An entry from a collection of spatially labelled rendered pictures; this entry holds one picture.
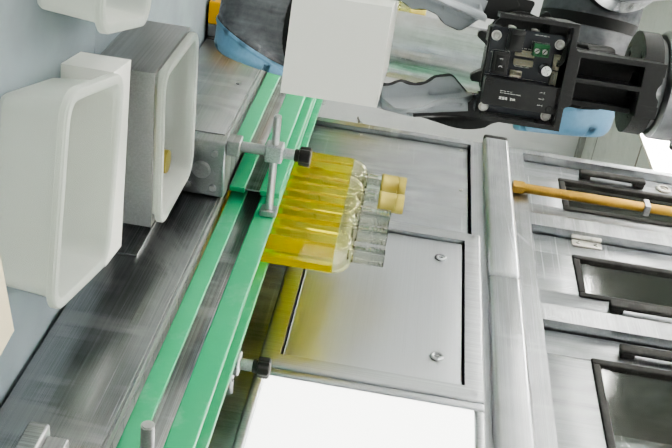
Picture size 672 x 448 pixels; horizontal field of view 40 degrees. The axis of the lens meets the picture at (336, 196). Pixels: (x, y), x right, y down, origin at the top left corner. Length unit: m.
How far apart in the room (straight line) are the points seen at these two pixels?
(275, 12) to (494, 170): 0.94
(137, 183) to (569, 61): 0.73
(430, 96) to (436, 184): 1.35
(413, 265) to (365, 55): 1.12
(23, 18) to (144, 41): 0.31
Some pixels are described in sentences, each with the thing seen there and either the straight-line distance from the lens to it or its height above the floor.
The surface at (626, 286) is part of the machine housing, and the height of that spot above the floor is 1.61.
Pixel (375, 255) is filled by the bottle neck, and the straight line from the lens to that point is 1.43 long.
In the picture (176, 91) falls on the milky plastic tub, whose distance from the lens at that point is 1.33.
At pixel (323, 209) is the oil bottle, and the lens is 1.49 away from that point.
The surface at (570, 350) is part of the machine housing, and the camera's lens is 1.64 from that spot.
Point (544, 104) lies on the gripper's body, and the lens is 0.63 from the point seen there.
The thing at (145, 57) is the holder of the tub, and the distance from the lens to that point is 1.20.
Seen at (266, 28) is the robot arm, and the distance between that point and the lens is 1.23.
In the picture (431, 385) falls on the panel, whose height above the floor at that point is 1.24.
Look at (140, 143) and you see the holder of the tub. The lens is 1.20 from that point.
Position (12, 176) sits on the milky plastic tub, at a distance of 0.94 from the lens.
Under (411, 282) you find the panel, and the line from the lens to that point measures 1.63.
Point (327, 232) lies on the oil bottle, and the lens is 1.43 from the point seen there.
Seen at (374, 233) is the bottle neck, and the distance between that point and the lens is 1.48.
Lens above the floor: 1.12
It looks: 3 degrees down
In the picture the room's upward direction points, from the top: 99 degrees clockwise
